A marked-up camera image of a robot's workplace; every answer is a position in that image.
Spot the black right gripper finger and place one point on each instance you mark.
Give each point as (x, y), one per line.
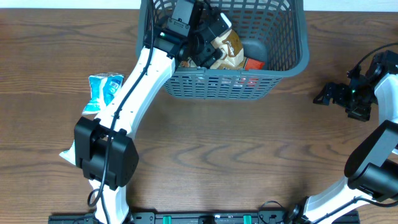
(322, 99)
(329, 91)

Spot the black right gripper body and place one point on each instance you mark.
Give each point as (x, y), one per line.
(357, 101)

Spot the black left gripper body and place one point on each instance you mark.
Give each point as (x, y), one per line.
(199, 53)

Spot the tan brown snack bag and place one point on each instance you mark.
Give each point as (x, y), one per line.
(226, 47)

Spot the orange pasta packet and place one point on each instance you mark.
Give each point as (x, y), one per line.
(245, 64)

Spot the blue white snack bag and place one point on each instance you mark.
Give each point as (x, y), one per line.
(104, 87)

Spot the teal white snack packet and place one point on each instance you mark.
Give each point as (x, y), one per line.
(69, 155)

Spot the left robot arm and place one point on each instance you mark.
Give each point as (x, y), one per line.
(103, 146)

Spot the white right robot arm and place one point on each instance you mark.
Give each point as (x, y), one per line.
(370, 177)

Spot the grey plastic basket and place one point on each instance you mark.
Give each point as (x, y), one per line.
(272, 32)

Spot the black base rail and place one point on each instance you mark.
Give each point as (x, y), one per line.
(270, 216)

